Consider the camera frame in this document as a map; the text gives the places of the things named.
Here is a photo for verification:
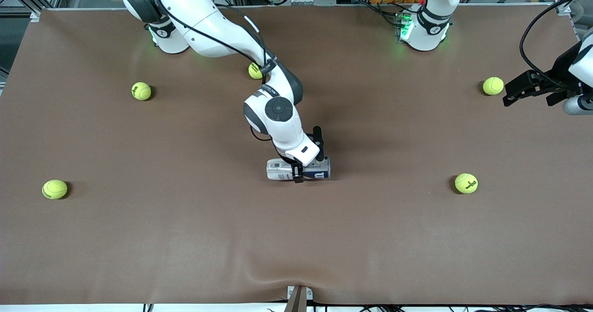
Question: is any clear blue-white tennis can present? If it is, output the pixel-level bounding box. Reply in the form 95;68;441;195
266;158;331;181

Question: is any brown table mat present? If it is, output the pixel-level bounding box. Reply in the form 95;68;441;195
0;7;593;306

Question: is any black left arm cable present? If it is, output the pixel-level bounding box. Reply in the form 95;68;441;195
519;0;593;91

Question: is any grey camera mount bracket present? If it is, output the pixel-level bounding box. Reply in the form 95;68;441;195
284;285;314;312

